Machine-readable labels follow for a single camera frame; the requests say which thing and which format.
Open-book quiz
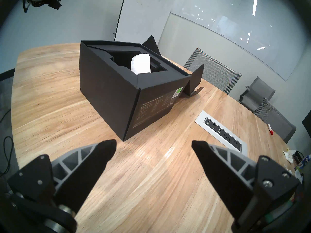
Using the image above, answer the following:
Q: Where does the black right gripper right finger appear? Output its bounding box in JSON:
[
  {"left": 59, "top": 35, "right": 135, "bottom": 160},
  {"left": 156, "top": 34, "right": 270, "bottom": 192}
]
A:
[{"left": 191, "top": 140, "right": 300, "bottom": 233}]

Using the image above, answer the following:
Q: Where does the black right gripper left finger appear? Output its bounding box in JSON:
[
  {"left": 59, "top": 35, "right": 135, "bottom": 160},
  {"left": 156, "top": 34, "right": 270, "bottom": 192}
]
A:
[{"left": 7, "top": 139, "right": 117, "bottom": 233}]

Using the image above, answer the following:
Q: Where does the black cardboard box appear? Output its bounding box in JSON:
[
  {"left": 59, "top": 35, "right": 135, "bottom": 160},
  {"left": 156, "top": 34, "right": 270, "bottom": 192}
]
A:
[{"left": 79, "top": 35, "right": 205, "bottom": 142}]

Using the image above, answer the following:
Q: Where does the white computer mouse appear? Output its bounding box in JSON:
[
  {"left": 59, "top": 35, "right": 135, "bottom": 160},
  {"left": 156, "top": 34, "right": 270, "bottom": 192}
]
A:
[{"left": 131, "top": 54, "right": 151, "bottom": 75}]

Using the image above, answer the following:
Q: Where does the grey table outlet panel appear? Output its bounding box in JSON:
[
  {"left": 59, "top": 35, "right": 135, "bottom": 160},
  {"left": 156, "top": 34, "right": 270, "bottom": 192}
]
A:
[{"left": 195, "top": 110, "right": 248, "bottom": 156}]

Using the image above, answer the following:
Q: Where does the crumpled white tissue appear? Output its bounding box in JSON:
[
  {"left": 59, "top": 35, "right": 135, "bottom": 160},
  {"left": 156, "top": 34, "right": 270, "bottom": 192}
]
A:
[{"left": 282, "top": 150, "right": 297, "bottom": 162}]

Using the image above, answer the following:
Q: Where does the whiteboard cleaner spray bottle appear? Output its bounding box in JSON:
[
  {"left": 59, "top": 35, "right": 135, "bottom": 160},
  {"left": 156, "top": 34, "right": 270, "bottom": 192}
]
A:
[{"left": 294, "top": 155, "right": 311, "bottom": 171}]

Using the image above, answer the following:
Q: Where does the rolling whiteboard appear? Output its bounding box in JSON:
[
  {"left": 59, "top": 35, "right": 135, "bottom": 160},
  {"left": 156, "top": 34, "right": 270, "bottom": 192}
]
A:
[{"left": 114, "top": 0, "right": 180, "bottom": 50}]

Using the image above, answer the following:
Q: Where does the grey swivel armchair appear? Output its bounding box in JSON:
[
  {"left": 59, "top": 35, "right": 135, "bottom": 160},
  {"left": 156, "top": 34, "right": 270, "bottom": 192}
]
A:
[{"left": 239, "top": 76, "right": 276, "bottom": 113}]

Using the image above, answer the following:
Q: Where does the wide grey mesh chair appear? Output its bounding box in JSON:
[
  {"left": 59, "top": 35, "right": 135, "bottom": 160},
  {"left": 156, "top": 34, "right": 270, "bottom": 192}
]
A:
[{"left": 183, "top": 47, "right": 242, "bottom": 95}]

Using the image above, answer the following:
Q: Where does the black floor cable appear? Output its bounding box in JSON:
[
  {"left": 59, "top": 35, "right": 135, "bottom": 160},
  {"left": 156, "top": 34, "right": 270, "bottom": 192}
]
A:
[{"left": 0, "top": 109, "right": 14, "bottom": 177}]

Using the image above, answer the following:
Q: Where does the black wall screen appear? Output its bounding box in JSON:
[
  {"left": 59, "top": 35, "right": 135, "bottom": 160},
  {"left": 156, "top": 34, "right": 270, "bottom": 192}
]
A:
[{"left": 301, "top": 112, "right": 311, "bottom": 139}]

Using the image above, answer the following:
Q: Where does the glass wall whiteboard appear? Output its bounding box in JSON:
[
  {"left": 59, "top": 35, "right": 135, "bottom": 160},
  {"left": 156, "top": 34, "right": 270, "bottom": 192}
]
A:
[{"left": 170, "top": 0, "right": 308, "bottom": 81}]

